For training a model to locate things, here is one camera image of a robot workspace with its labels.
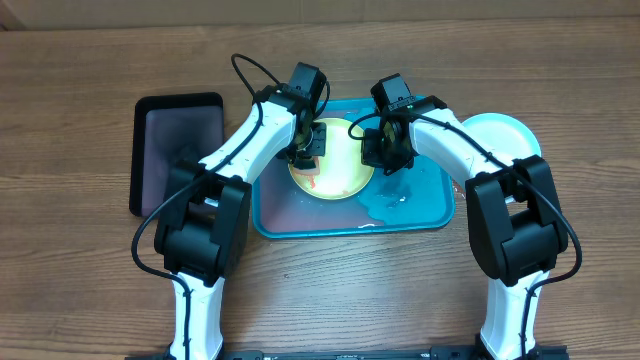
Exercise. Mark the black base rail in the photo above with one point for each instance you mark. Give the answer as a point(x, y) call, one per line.
point(345, 354)

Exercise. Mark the green plate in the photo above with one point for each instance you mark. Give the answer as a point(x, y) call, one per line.
point(340, 173)

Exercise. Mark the light blue plate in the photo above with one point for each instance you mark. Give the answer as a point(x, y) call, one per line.
point(506, 133)

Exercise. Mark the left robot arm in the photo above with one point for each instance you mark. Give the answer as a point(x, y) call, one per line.
point(202, 223)

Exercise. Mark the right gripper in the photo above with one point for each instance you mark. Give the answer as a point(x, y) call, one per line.
point(377, 159)

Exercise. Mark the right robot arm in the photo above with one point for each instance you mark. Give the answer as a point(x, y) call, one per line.
point(515, 223)

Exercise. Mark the green and pink sponge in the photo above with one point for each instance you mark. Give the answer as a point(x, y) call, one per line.
point(309, 170)

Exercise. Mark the black rectangular tray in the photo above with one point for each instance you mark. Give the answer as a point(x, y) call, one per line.
point(167, 129)

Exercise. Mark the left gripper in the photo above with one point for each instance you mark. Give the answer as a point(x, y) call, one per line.
point(319, 147)

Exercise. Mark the teal serving tray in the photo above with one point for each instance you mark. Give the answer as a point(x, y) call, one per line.
point(410, 199)

